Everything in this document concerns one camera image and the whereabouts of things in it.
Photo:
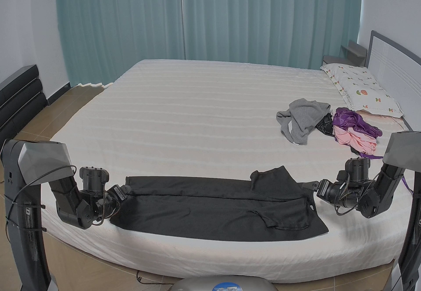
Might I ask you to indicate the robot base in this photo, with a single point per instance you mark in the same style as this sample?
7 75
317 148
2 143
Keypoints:
223 284

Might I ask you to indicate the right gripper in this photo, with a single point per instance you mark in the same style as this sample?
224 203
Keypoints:
328 190

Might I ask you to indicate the grey bedside table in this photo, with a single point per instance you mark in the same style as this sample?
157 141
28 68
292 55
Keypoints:
353 51

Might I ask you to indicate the white printed pillow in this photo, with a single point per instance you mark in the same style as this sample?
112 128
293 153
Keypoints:
361 85

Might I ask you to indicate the grey garment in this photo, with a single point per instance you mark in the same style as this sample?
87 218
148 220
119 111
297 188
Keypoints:
304 115

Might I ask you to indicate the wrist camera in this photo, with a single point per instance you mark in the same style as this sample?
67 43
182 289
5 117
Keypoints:
358 169
93 179

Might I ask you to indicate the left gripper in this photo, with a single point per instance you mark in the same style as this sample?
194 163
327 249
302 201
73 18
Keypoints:
119 194

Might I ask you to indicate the black garment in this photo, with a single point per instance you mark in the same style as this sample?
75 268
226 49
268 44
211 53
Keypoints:
210 207

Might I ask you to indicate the bed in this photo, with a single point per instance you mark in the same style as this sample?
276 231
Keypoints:
197 118

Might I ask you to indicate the pile of clothes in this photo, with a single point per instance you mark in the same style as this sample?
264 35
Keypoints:
352 131

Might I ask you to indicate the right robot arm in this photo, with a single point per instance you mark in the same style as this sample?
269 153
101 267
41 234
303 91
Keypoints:
391 174

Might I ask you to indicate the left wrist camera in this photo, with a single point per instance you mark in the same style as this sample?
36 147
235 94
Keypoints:
93 179

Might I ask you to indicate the blue-green curtain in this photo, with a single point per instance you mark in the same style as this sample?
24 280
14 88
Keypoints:
269 6
118 13

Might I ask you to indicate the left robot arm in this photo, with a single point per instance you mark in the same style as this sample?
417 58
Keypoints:
33 158

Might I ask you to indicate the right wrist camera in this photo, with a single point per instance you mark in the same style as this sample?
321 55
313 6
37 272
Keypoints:
358 169

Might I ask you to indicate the black chest of drawers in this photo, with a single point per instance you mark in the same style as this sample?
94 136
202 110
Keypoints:
19 95

